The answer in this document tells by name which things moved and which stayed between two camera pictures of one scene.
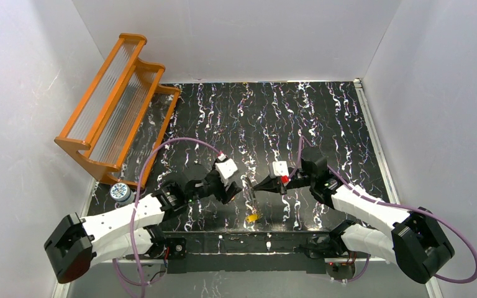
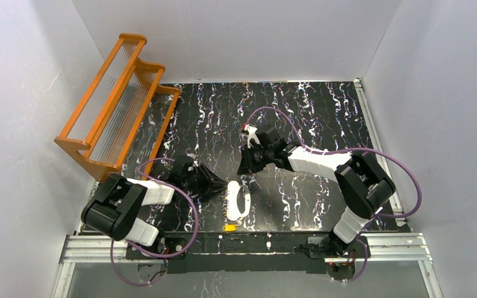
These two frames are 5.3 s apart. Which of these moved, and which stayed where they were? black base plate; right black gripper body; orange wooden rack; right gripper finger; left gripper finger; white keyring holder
Moved: right black gripper body; right gripper finger; left gripper finger; white keyring holder
Stayed: orange wooden rack; black base plate
